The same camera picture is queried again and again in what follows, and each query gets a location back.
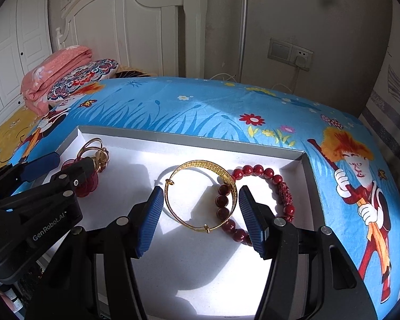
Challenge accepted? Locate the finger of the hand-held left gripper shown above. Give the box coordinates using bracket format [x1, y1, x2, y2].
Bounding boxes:
[0, 157, 95, 221]
[0, 151, 61, 204]

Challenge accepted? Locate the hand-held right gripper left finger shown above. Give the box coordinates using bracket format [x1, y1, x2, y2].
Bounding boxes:
[25, 186, 164, 320]

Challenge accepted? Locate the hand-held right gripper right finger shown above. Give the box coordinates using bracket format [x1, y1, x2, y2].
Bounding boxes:
[238, 186, 377, 320]

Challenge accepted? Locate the red translucent bracelet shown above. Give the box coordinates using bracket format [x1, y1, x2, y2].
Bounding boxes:
[62, 158, 97, 198]

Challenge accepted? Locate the white cardboard tray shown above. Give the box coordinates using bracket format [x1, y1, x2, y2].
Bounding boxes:
[37, 125, 327, 320]

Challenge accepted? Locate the gold mesh bangle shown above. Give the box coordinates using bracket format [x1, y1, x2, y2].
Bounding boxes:
[165, 160, 237, 234]

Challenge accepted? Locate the yellow floral bedsheet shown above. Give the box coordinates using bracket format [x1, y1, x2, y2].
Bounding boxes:
[0, 108, 41, 174]

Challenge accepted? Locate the floral patterned pillow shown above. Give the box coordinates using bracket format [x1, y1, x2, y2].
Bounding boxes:
[47, 59, 121, 102]

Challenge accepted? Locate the pink folded quilt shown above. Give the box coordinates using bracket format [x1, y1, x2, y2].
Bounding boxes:
[21, 46, 93, 114]

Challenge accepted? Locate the dark fringed cloth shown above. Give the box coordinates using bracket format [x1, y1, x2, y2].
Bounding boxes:
[115, 67, 150, 78]

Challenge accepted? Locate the blue cartoon printed blanket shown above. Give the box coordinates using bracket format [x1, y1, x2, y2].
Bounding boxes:
[10, 77, 400, 320]

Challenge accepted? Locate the white wardrobe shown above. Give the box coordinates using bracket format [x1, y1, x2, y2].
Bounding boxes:
[0, 0, 54, 141]

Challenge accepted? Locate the white wooden headboard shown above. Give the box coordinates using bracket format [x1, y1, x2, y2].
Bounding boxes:
[55, 0, 209, 79]

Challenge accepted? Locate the striped printed curtain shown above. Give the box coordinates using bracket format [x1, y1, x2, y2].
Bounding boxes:
[360, 63, 400, 207]

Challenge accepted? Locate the silver metal pole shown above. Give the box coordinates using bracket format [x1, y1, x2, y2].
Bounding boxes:
[237, 0, 249, 82]

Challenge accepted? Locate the gold ring bangle with pearl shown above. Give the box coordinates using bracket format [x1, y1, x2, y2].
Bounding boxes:
[77, 137, 110, 173]

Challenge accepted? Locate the dark red bead bracelet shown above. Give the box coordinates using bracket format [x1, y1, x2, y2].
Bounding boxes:
[215, 164, 295, 245]

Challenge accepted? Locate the white cable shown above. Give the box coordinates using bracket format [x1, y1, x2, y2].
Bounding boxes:
[217, 71, 239, 83]
[270, 68, 299, 94]

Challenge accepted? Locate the grey wall socket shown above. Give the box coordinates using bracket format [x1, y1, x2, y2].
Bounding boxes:
[290, 46, 314, 71]

